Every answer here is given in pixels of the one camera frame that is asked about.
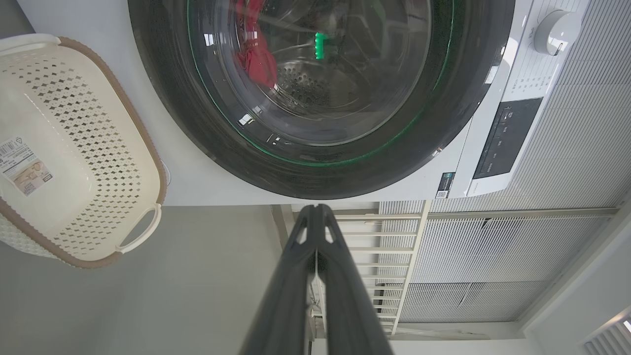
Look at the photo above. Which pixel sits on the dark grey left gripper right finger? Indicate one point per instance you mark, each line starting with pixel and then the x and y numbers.
pixel 350 315

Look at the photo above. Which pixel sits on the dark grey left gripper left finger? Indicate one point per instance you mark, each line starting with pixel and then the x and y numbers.
pixel 286 305

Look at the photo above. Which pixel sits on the washing machine glass door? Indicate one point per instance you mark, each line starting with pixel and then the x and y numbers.
pixel 443 123

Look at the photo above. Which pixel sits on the red garment with white band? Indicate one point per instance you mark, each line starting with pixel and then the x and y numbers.
pixel 259 64

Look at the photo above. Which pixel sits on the white front-load washing machine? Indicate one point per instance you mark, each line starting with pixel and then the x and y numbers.
pixel 207 182

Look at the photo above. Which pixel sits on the dark sticker with QR code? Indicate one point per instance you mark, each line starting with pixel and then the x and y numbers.
pixel 445 185

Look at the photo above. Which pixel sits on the black washing machine control panel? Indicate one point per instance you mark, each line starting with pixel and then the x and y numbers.
pixel 508 138

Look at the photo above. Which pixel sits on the cream perforated laundry basket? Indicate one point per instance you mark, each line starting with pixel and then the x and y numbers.
pixel 64 148

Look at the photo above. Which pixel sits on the printed product label sticker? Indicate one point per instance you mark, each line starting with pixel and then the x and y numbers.
pixel 24 167

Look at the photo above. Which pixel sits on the white metal railing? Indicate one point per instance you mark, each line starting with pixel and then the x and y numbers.
pixel 394 249

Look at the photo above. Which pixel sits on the white round control knob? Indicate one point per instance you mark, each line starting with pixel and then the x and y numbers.
pixel 554 32

